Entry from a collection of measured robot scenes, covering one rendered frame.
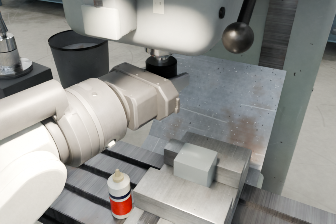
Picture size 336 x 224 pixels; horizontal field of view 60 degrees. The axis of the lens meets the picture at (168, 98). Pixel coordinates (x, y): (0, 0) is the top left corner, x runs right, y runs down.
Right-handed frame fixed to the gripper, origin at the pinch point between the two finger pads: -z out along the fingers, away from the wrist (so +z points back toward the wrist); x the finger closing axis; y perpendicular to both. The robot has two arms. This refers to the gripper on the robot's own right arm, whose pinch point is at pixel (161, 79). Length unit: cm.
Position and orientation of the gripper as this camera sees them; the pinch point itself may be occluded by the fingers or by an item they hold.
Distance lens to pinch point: 44.7
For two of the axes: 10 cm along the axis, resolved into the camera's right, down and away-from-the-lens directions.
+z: -6.6, 3.9, -6.4
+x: -7.5, -3.5, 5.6
